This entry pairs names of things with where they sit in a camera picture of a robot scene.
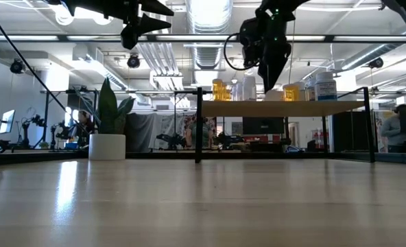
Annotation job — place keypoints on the green leafy plant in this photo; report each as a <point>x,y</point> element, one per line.
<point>108,109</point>

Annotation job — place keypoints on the desktop computer monitor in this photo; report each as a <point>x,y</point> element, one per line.
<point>7,121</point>

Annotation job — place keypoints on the black metal stand frame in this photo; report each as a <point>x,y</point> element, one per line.
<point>46,113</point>

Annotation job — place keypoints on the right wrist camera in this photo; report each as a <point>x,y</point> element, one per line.
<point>249,41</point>

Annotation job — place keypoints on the person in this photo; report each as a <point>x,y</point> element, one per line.
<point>206,132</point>
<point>84,123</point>
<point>393,132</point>

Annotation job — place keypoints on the black monitor screen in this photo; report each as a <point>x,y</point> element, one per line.
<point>263,126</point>

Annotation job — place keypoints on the silver air duct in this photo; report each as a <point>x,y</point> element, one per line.
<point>208,13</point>

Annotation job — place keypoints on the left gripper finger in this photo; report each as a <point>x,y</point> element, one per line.
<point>151,24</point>
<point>155,7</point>

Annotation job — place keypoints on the gray fabric cover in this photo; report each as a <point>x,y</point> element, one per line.
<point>144,127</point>

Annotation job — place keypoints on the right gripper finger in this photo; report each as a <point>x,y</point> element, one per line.
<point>273,70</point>

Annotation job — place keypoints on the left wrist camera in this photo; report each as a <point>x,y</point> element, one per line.
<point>129,37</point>

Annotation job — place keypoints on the black overhead frame bar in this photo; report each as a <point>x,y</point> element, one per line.
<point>328,38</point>

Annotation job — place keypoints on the black background robot arm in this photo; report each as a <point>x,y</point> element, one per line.
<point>228,140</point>
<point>170,140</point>
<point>26,128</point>

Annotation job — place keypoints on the black ceiling camera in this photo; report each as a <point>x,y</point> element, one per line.
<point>133,61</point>
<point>17,66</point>
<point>375,62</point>

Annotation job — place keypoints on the white plant pot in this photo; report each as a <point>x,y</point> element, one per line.
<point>107,147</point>

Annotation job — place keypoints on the black partition panel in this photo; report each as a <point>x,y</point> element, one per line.
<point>347,132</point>

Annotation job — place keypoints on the small amber pill bottle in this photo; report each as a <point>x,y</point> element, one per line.
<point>217,91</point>

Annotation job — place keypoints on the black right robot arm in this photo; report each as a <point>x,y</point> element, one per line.
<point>282,4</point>

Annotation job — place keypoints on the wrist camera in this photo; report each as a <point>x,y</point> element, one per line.
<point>129,37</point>
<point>249,41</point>

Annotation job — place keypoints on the floral poster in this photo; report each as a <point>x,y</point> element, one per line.
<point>378,118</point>

